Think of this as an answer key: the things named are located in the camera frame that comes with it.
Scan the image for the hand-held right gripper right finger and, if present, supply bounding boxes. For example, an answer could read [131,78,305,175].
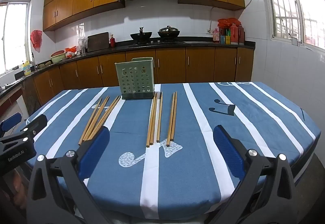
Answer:
[208,125,298,224]

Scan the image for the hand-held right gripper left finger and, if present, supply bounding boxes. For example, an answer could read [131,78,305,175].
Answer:
[27,126,111,224]

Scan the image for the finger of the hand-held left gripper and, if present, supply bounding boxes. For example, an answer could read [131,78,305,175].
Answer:
[0,112,22,136]
[0,114,48,147]

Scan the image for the wooden chopstick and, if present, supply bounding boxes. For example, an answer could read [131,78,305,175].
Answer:
[170,91,178,142]
[166,92,176,148]
[93,96,122,136]
[150,92,159,145]
[88,95,120,139]
[82,96,110,143]
[156,92,163,143]
[146,92,157,148]
[78,98,102,146]
[85,96,111,141]

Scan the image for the grey perforated utensil holder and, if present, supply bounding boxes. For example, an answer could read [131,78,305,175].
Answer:
[115,57,156,100]

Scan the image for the white power strip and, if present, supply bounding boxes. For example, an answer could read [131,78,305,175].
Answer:
[4,79,24,88]

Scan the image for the blue striped tablecloth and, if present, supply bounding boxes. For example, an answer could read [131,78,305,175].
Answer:
[24,81,321,221]

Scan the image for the green basin with red lid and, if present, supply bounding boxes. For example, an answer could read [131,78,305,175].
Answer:
[51,50,66,63]

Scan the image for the hanging red plastic bag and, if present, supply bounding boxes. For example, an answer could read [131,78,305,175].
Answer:
[30,30,42,52]

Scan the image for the window beside sink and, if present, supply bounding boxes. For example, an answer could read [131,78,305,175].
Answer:
[0,0,33,77]

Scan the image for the clear plastic container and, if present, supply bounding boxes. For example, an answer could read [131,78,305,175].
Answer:
[77,37,88,54]

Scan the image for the dark wooden cutting board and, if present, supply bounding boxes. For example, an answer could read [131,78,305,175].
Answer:
[87,32,109,52]

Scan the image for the wooden lower kitchen cabinets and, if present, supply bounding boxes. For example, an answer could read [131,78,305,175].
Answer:
[23,46,254,113]

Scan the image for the black kitchen countertop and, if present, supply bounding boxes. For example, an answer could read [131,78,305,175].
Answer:
[0,36,256,98]

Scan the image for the green and yellow bottles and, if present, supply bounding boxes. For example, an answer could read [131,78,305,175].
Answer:
[220,29,231,45]

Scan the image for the large red bottles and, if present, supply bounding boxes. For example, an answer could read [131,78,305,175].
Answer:
[230,24,245,45]

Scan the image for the black gas stove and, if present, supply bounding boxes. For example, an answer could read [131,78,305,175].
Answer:
[128,39,184,48]

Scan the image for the red bag over bottles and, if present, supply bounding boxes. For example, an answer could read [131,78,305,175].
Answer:
[218,18,241,29]

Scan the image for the black wok with lid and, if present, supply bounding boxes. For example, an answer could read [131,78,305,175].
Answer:
[157,26,180,38]

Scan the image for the barred window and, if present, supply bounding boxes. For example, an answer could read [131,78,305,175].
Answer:
[255,0,325,56]

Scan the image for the black wok with handle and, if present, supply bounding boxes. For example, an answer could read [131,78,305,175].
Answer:
[130,27,153,44]

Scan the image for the white wall cable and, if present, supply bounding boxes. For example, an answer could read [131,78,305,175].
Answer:
[208,0,262,34]

